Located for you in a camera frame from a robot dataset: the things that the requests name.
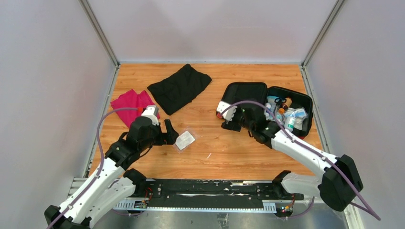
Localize clear bag white gauze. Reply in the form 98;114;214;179
173;129;199;153

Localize light blue wipes packet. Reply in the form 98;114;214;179
266;95;278;110

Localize brown bottle orange cap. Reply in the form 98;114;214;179
278;97;292;114

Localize red black medicine kit case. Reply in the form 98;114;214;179
221;82;313;139

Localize clear bag blue items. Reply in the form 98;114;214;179
284;107;308;123

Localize small white blue bottle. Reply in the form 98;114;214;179
264;103;272;120

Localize black handled scissors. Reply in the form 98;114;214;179
274;98;287;115

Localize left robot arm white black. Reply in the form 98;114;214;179
44;115;179;229

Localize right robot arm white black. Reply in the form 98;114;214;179
216;101;363;211

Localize pink cloth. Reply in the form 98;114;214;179
110;89;155;127

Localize black cloth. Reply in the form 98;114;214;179
147;64;212;115

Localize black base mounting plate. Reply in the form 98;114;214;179
132;179;304;210

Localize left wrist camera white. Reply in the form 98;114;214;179
141;105;160;125

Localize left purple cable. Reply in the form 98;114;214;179
45;107;141;229

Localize purple cable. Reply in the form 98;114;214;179
220;100;382;221
45;107;141;229

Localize aluminium frame rail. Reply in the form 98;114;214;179
57;177;358;229

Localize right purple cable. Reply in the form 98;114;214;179
220;100;382;221

